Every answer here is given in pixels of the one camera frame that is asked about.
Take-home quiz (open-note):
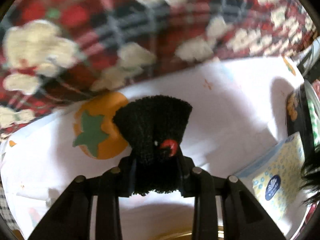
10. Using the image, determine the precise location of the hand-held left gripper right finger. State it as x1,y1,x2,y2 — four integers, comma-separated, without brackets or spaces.
176,152,287,240

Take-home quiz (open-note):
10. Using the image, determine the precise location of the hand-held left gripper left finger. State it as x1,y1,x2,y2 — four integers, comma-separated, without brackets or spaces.
27,157,137,240

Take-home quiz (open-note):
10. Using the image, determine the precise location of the black furry accessory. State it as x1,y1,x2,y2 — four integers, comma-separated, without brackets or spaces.
300,147,320,202

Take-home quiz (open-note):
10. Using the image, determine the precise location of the yellow dotted tissue box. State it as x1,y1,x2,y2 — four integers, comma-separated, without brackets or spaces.
234,132,307,222

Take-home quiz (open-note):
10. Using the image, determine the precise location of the red plaid bear blanket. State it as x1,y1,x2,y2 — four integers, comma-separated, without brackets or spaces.
0,0,320,140

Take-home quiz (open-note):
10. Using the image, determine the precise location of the blue printed round cookie tin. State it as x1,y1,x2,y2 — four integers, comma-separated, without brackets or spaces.
285,79,320,153

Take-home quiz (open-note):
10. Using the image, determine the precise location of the black knit cloth with beads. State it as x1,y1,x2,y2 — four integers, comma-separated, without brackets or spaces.
114,95,193,197

